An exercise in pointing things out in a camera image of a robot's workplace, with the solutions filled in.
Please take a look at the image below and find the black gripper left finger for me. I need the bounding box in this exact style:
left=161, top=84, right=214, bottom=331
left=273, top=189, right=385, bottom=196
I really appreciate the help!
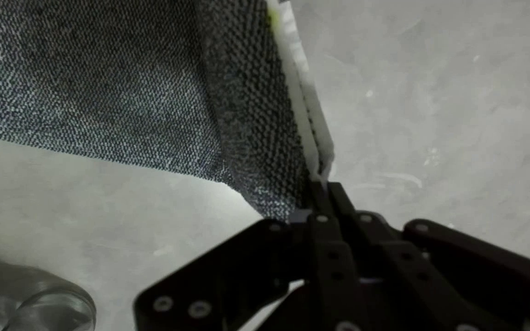
left=135, top=181, right=365, bottom=331

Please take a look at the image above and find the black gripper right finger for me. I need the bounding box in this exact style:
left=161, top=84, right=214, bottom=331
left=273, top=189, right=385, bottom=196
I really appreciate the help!
left=328, top=181, right=530, bottom=331

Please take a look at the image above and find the grey striped towel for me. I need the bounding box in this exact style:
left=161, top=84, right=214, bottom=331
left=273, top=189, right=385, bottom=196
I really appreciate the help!
left=0, top=0, right=334, bottom=218

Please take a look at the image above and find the clear glass cup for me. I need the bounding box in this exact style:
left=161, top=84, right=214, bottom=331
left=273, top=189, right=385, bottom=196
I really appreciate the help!
left=0, top=258, right=96, bottom=331

